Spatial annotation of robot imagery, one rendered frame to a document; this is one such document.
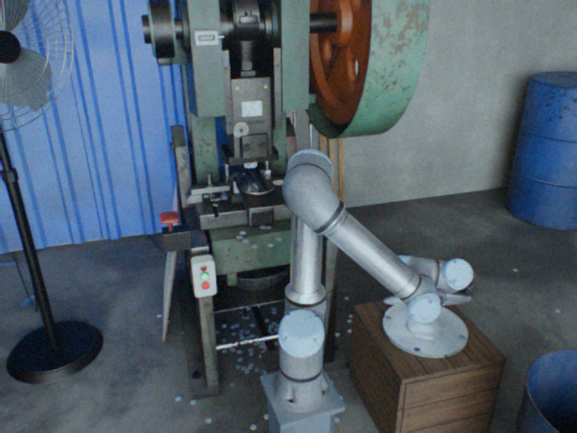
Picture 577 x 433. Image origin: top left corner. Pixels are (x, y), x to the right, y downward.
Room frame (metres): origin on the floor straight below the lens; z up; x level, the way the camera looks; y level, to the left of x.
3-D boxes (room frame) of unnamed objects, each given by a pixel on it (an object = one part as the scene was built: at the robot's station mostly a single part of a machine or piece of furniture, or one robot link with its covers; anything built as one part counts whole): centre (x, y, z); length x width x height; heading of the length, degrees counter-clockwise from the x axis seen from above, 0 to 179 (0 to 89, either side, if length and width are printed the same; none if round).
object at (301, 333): (1.05, -0.04, 0.62); 0.13 x 0.12 x 0.14; 174
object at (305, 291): (1.18, -0.05, 0.82); 0.15 x 0.12 x 0.55; 174
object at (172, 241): (1.53, 0.38, 0.62); 0.10 x 0.06 x 0.20; 105
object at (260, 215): (1.67, 0.09, 0.72); 0.25 x 0.14 x 0.14; 15
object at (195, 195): (1.79, 0.30, 0.76); 0.17 x 0.06 x 0.10; 105
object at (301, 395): (1.04, -0.04, 0.50); 0.15 x 0.15 x 0.10
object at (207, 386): (1.90, 0.43, 0.45); 0.92 x 0.12 x 0.90; 15
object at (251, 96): (1.80, 0.13, 1.04); 0.17 x 0.15 x 0.30; 15
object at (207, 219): (1.84, 0.14, 0.67); 0.45 x 0.30 x 0.06; 105
